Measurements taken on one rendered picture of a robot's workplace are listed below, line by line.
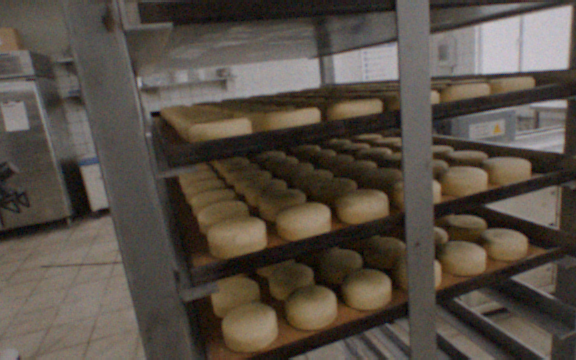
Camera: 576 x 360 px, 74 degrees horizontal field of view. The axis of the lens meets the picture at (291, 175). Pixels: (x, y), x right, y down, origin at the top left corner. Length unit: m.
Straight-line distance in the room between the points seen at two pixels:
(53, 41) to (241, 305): 5.71
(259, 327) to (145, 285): 0.12
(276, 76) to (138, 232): 5.78
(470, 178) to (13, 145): 5.01
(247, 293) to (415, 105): 0.24
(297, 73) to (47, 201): 3.76
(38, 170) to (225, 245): 4.89
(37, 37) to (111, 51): 5.79
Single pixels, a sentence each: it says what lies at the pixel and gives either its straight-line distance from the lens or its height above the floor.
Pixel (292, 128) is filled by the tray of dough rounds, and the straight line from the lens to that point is 0.29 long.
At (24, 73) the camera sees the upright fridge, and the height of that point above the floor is 1.82.
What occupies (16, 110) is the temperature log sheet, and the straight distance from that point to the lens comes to 5.14.
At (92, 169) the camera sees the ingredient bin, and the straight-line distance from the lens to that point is 5.32.
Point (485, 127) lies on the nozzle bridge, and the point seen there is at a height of 1.11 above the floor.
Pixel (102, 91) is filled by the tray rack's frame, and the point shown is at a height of 1.45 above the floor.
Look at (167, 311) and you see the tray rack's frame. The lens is 0.30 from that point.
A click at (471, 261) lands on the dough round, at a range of 0.46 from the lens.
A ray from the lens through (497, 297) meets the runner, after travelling 0.62.
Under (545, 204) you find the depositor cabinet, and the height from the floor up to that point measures 0.64.
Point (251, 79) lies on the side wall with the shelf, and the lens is 5.93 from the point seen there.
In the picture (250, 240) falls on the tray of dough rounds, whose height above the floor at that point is 1.33.
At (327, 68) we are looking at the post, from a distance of 0.97.
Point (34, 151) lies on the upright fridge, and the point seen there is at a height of 0.98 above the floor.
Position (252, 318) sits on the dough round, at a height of 1.24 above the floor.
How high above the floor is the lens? 1.45
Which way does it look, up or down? 14 degrees down
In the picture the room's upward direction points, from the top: 7 degrees counter-clockwise
